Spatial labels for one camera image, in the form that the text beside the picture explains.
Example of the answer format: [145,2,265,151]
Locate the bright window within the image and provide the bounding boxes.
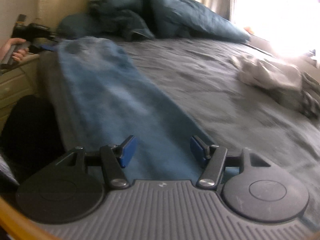
[235,0,320,58]

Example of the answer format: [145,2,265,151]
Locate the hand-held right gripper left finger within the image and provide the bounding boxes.
[55,135,138,190]

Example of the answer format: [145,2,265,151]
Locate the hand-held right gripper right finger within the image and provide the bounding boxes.
[189,135,272,188]

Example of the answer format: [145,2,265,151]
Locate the grey fleece bed blanket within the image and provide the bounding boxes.
[37,39,320,230]

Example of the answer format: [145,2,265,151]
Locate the blue denim jeans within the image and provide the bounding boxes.
[55,36,217,180]

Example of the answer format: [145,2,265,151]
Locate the person's left hand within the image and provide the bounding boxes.
[0,38,28,63]

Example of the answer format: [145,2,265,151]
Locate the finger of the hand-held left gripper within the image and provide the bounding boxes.
[30,42,62,54]
[47,29,62,42]

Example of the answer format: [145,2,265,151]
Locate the cream nightstand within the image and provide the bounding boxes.
[0,54,42,133]

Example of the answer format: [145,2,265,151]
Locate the white hoodie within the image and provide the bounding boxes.
[230,54,303,91]

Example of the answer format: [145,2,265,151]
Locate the teal duvet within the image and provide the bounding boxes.
[57,0,252,43]

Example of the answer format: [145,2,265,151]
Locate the light grey garment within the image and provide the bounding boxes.
[300,72,320,92]

